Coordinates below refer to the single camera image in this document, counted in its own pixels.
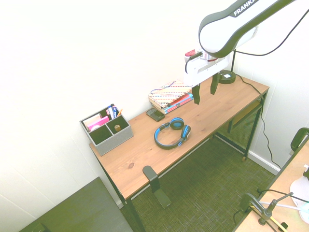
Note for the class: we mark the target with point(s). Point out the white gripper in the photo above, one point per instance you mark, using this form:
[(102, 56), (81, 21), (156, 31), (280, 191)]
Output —
[(205, 70)]

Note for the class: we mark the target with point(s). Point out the blue black headphones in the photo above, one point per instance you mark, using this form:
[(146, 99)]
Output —
[(178, 124)]

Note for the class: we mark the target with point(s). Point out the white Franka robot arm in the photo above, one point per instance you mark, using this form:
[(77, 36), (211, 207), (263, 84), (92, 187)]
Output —
[(217, 31)]

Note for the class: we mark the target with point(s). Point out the white rounded robot base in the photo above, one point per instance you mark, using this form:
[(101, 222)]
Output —
[(300, 189)]

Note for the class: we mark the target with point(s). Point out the black headphone hanger clamp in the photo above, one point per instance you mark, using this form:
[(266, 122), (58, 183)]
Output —
[(157, 186)]

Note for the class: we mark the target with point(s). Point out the black desk lamp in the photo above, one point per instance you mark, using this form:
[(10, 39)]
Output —
[(227, 77)]

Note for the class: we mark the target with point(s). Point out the red blue book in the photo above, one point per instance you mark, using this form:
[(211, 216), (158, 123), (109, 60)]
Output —
[(179, 102)]

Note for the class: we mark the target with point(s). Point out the colourful patterned pouch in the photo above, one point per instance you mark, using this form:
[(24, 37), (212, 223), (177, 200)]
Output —
[(169, 93)]

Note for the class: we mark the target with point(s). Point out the black smartphone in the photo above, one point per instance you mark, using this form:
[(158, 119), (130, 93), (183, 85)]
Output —
[(155, 114)]

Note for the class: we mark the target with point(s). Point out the orange pen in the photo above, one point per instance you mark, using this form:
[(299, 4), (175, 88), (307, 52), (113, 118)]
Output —
[(119, 112)]

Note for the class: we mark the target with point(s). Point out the small wooden stamp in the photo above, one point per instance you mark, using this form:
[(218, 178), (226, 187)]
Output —
[(117, 127)]

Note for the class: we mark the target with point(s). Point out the blue capped marker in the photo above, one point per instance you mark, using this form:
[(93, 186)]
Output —
[(111, 110)]

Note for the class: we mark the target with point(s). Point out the grey fabric desk organizer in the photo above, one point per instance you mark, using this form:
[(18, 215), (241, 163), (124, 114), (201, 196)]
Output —
[(116, 140)]

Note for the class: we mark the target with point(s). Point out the black table clamp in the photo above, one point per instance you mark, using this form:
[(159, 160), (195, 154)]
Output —
[(298, 137), (248, 201)]

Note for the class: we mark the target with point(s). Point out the pink sticky notes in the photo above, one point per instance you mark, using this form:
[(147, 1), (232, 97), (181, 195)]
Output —
[(99, 122)]

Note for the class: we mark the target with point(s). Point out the beige notepad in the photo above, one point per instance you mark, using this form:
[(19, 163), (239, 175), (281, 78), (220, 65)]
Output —
[(93, 119)]

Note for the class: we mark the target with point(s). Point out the light wooden robot table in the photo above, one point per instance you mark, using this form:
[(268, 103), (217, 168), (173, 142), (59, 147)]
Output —
[(280, 183)]

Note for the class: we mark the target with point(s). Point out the wooden desk black frame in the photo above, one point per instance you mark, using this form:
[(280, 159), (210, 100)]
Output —
[(193, 120)]

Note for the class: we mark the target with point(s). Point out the red white wrist camera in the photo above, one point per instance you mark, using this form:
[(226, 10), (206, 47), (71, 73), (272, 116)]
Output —
[(190, 54)]

